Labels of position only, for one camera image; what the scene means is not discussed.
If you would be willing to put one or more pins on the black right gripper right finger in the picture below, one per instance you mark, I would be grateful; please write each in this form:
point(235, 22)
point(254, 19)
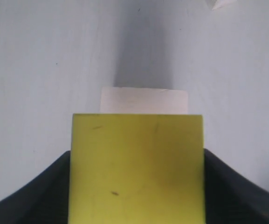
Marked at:
point(230, 198)

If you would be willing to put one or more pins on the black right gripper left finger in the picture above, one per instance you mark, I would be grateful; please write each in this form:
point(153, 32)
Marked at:
point(44, 200)

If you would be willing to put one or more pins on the yellow painted cube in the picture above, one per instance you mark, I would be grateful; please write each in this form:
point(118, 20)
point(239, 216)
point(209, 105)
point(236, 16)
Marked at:
point(137, 169)

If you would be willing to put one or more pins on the large wooden cube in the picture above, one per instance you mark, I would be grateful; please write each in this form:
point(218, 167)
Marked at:
point(127, 100)

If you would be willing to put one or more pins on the small wooden cube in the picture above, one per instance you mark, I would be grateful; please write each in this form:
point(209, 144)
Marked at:
point(216, 4)

